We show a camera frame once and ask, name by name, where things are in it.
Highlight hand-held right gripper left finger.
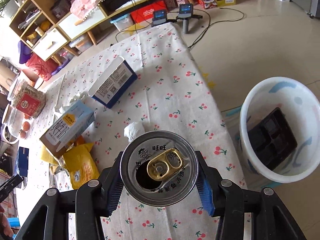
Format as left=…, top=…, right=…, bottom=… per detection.
left=12, top=152, right=126, bottom=240

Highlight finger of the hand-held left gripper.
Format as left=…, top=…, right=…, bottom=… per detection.
left=0, top=174, right=24, bottom=198

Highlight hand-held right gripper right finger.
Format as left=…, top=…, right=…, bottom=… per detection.
left=194, top=151, right=308, bottom=240

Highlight silver drink can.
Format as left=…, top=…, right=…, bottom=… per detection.
left=119, top=131, right=199, bottom=207

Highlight yellow snack bag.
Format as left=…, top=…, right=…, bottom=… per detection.
left=62, top=142, right=101, bottom=190

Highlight white plastic waste bin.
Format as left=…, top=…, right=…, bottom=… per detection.
left=239, top=77, right=319, bottom=184

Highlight person's left hand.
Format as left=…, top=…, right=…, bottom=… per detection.
left=0, top=204, right=14, bottom=239

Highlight blue flat packet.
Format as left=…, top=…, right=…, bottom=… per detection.
left=16, top=147, right=29, bottom=178

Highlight clear glass jar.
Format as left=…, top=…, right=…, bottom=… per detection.
left=1, top=104, right=32, bottom=144

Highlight orange carrot toy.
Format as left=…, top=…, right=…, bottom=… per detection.
left=72, top=135, right=87, bottom=148

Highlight light blue milk carton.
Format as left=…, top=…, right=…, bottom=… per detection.
left=39, top=99, right=96, bottom=159

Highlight black plastic food tray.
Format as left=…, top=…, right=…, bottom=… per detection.
left=247, top=107, right=298, bottom=170

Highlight glass jar with red label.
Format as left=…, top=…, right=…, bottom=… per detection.
left=7, top=78, right=47, bottom=119

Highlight cherry print tablecloth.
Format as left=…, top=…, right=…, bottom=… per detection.
left=5, top=21, right=247, bottom=240

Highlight blue and white carton box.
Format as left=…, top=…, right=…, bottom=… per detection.
left=88, top=56, right=138, bottom=109

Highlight red shopping bag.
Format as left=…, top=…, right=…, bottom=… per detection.
left=25, top=54, right=59, bottom=81

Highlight purple cloth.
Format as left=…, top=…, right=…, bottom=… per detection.
left=17, top=41, right=34, bottom=64

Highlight wooden shelf unit white drawers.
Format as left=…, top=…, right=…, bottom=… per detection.
left=9, top=0, right=76, bottom=62

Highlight clear storage box blue lid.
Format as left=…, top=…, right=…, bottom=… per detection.
left=110, top=14, right=134, bottom=32

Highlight long wooden media cabinet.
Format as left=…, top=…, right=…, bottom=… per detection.
left=56, top=0, right=275, bottom=46

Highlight grey handheld device blue screen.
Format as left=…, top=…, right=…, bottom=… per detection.
left=176, top=3, right=203, bottom=34
left=151, top=10, right=167, bottom=28

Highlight red cardboard box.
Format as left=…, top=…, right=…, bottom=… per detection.
left=130, top=1, right=167, bottom=23

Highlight pink floral cloth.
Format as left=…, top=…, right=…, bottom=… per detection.
left=70, top=0, right=114, bottom=19

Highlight pink patterned small box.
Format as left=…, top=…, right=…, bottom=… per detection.
left=165, top=0, right=187, bottom=9

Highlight black floor cable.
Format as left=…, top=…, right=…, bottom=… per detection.
left=115, top=5, right=244, bottom=49

